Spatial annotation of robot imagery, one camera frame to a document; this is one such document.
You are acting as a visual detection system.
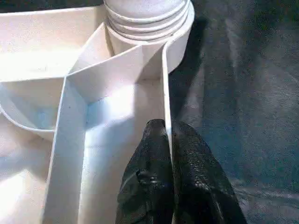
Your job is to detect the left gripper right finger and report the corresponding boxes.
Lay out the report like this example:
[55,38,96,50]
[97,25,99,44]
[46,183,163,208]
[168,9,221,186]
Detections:
[170,120,247,224]

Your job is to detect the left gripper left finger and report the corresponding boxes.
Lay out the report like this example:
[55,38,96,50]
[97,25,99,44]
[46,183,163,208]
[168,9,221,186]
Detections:
[114,119,175,224]

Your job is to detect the white plastic table top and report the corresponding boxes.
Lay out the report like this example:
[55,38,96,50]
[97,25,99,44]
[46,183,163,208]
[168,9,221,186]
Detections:
[0,0,195,224]

